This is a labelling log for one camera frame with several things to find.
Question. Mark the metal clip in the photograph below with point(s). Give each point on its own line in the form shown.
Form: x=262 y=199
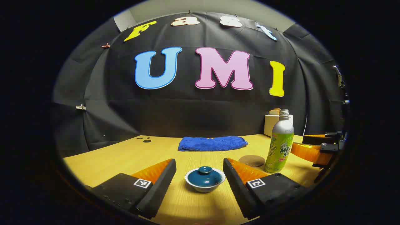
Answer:
x=80 y=107

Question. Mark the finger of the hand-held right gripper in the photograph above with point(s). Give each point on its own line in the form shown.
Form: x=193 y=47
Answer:
x=329 y=147
x=315 y=140

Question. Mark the black backdrop cloth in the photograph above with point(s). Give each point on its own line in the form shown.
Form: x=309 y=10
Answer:
x=187 y=115

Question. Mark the round brown coaster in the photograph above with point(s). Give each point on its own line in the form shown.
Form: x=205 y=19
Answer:
x=251 y=161

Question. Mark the silver green-label water bottle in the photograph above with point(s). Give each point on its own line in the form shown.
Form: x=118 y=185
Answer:
x=279 y=147

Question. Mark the white and teal teacup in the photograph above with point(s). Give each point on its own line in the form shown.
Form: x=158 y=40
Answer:
x=203 y=189

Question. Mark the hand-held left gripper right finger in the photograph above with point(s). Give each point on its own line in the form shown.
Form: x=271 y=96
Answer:
x=236 y=187

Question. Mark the light bread slice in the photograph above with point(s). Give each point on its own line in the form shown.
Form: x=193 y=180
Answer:
x=273 y=112

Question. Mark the red clip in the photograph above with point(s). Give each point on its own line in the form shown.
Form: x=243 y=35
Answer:
x=105 y=46

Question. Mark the blue towel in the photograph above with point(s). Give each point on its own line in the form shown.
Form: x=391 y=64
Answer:
x=212 y=143

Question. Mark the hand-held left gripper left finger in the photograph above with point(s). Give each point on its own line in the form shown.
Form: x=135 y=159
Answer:
x=162 y=187

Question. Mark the white toaster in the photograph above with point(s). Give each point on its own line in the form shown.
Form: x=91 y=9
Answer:
x=269 y=125

